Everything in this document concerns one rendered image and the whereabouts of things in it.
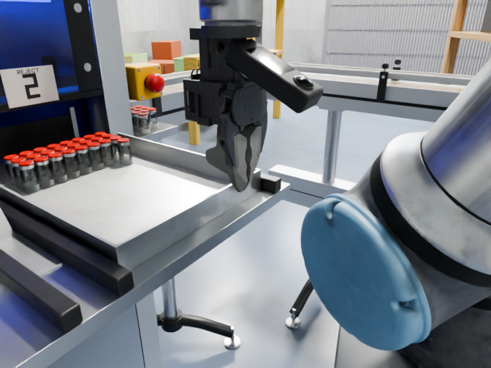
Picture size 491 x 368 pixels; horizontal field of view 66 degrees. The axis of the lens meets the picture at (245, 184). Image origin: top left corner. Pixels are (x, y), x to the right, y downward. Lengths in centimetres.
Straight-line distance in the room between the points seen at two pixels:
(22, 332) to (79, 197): 26
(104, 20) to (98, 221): 42
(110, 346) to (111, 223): 58
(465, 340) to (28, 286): 41
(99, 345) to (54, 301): 66
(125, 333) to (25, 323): 68
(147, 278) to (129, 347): 70
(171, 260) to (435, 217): 28
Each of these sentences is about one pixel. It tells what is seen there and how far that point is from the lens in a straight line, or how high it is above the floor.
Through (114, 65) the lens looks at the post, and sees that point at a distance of 82.
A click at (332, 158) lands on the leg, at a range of 142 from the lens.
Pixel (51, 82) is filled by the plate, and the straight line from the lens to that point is 75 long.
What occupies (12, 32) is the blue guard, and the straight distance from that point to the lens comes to 73.
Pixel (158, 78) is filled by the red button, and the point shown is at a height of 101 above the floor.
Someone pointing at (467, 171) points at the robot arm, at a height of 105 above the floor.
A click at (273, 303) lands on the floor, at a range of 170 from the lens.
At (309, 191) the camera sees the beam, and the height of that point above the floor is 50.
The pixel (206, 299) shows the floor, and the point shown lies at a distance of 172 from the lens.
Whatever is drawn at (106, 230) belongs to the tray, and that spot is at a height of 88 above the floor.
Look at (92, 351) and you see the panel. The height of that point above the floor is 41.
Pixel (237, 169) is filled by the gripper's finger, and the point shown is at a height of 95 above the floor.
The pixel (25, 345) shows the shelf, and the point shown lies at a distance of 38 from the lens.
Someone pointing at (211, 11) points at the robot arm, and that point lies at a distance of 45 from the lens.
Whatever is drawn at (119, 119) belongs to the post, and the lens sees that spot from 84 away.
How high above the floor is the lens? 112
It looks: 24 degrees down
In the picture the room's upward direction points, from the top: straight up
